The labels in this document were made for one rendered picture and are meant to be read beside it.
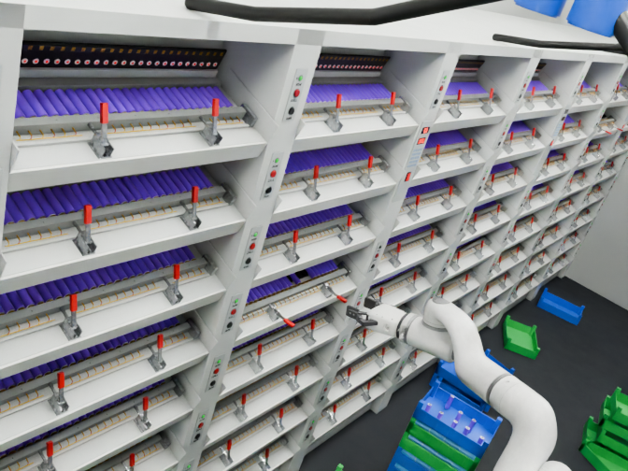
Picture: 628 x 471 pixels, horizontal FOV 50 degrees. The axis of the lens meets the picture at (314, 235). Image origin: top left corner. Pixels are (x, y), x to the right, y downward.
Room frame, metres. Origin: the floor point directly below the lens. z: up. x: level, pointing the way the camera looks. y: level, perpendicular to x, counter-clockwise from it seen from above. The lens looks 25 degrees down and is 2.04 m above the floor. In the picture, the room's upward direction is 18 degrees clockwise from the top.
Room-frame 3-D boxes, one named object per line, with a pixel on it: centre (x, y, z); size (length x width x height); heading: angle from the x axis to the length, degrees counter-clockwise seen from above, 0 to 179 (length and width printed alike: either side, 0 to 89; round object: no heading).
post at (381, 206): (2.12, -0.14, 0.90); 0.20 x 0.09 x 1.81; 59
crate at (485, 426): (2.20, -0.77, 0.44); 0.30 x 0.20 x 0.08; 67
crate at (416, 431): (2.20, -0.77, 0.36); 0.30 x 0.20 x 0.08; 67
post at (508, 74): (2.72, -0.50, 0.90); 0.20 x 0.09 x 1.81; 59
